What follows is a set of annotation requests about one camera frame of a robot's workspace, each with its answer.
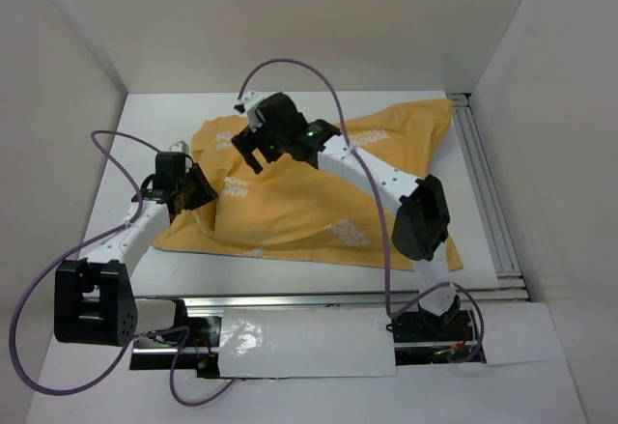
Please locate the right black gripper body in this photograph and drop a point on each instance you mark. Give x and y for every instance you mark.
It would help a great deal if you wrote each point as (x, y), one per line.
(266, 143)

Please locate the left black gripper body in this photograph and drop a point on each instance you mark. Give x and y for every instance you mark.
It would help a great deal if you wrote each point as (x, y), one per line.
(195, 188)

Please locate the orange pillowcase with blue back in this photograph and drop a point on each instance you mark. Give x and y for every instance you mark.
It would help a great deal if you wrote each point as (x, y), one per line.
(292, 211)

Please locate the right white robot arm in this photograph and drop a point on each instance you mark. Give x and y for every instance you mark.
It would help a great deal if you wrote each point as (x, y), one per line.
(418, 205)

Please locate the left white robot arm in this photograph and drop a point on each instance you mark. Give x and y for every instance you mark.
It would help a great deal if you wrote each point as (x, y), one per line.
(93, 300)

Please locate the white cover plate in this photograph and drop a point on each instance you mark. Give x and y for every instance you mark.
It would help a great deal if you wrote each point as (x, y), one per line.
(305, 343)

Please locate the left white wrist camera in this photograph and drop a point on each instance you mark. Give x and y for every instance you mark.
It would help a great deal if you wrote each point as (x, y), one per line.
(179, 147)

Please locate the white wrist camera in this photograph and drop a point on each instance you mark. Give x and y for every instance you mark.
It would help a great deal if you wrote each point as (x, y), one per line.
(179, 147)
(248, 105)

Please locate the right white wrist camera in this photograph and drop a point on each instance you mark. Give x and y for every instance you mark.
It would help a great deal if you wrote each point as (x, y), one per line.
(248, 105)

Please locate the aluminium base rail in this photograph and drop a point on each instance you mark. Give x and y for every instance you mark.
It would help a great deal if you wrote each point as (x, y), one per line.
(289, 301)

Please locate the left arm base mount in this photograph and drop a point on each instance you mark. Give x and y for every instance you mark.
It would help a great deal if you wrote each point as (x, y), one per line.
(199, 353)

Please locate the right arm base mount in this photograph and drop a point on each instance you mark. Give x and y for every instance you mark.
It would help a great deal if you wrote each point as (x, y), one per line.
(417, 342)

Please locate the aluminium side rail frame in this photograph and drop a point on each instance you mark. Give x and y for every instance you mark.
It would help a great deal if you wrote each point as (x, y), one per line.
(505, 262)

